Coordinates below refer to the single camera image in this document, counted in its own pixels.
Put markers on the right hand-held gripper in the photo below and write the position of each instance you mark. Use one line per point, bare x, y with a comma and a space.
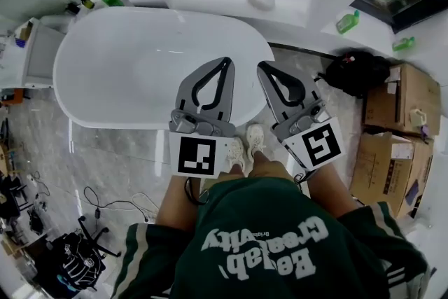
320, 145

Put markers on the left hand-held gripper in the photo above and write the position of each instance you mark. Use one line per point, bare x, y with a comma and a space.
194, 155

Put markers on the person's right forearm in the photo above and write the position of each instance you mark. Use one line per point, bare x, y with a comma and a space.
330, 189

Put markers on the person's left forearm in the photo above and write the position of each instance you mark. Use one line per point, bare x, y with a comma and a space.
175, 206

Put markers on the white bathtub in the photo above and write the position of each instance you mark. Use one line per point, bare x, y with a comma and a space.
133, 63

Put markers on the person's right white shoe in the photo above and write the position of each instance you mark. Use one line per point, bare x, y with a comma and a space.
255, 140

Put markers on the person's white shoe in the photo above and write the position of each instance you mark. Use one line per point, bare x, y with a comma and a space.
255, 140
235, 152

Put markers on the person's left white shoe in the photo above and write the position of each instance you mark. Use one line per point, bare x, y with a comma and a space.
235, 152

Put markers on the black backpack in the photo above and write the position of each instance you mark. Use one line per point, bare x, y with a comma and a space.
357, 73

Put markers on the person's right leg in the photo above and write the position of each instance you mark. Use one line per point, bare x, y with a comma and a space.
260, 159

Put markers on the person's leg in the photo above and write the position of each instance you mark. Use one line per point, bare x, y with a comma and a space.
238, 169
260, 159

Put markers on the person's left leg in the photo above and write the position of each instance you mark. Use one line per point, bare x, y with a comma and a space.
238, 169

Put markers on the tan shorts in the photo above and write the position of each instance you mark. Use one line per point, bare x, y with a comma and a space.
278, 171

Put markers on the tall cardboard box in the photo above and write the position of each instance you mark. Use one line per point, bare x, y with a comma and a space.
378, 168

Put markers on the wide cardboard box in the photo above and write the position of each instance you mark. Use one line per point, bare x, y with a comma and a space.
406, 91

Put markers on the small beige container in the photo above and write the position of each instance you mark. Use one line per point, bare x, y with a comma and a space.
418, 117

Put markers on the small purple item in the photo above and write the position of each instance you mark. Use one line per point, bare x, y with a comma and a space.
426, 132

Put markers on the purple flat pad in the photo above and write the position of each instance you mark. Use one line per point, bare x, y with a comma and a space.
413, 189

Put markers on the dark green printed sweatshirt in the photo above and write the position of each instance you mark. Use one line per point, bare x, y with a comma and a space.
262, 248

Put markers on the small dark bottle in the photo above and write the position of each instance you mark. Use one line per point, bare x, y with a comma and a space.
72, 8

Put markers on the white bathroom cabinet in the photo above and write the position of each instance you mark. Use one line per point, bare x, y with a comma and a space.
38, 52

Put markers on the black office chair base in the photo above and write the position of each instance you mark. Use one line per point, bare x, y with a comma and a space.
99, 241

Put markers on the orange box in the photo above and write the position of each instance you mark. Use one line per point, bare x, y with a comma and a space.
14, 97

